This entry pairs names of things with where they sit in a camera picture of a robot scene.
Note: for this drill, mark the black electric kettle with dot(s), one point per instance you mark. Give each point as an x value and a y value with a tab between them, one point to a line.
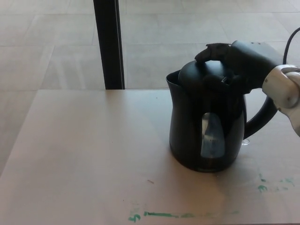
185	131

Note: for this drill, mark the black vertical post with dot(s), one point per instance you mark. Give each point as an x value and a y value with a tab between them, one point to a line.
109	44

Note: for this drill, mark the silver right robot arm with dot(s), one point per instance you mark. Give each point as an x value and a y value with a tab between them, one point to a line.
284	89

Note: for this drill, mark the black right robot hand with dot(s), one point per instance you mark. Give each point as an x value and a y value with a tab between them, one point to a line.
248	61

